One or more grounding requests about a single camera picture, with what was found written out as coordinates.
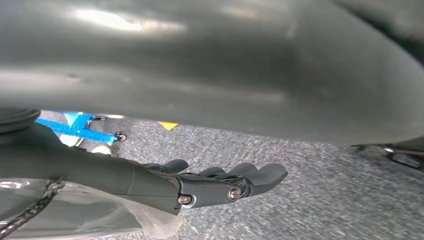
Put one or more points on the clear plastic film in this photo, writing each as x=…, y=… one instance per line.
x=82, y=215

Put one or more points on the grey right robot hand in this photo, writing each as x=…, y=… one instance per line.
x=198, y=73

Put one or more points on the yellow floor tape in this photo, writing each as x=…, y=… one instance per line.
x=168, y=125

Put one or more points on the blue metal shelf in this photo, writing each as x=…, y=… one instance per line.
x=82, y=132

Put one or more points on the white round object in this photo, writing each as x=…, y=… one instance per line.
x=104, y=150
x=69, y=140

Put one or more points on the black caster wheel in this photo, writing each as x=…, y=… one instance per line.
x=120, y=136

